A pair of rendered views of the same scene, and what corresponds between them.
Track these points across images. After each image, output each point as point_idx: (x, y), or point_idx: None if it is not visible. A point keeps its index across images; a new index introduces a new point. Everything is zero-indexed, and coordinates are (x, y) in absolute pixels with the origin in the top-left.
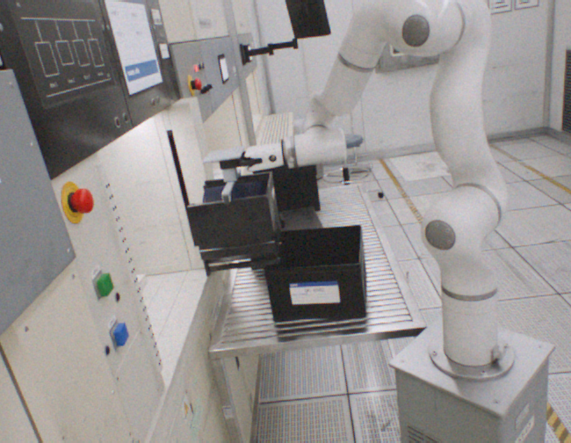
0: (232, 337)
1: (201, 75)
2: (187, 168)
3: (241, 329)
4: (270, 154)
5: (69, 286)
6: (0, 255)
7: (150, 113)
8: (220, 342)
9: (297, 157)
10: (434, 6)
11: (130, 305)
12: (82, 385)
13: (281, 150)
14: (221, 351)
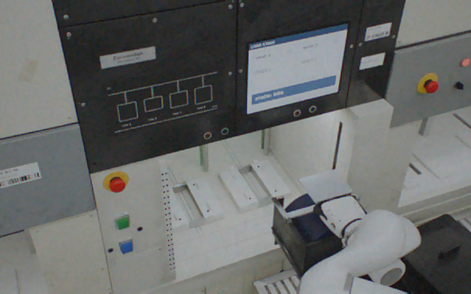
0: (273, 291)
1: None
2: (340, 157)
3: (286, 292)
4: (332, 222)
5: (85, 219)
6: (26, 205)
7: (282, 122)
8: (265, 285)
9: (347, 245)
10: (310, 293)
11: (155, 234)
12: (72, 259)
13: (342, 228)
14: (257, 291)
